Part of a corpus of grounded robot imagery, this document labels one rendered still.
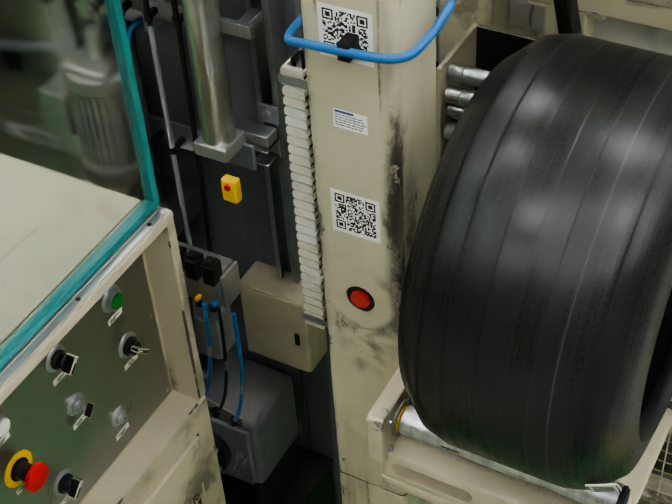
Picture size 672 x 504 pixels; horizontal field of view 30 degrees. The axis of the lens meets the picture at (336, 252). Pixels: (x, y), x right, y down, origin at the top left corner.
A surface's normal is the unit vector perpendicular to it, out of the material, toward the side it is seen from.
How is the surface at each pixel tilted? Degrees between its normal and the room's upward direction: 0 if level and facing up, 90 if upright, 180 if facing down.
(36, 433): 90
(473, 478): 0
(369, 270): 90
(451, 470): 0
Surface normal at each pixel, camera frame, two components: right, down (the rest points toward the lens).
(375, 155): -0.47, 0.61
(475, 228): -0.38, -0.07
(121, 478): -0.05, -0.73
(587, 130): -0.18, -0.54
